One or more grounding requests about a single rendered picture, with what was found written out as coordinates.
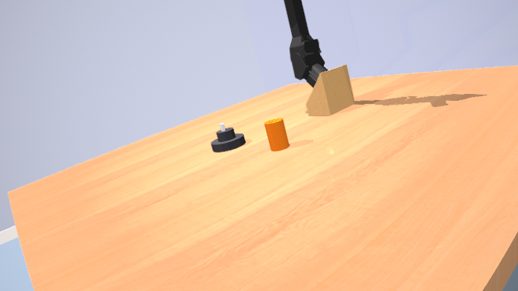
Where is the black round pedestal with silver shaft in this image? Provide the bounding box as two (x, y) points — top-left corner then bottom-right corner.
(210, 123), (245, 153)

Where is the orange knob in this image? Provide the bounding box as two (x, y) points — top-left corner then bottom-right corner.
(264, 118), (290, 151)

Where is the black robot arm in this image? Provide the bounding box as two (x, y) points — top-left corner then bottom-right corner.
(283, 0), (328, 88)

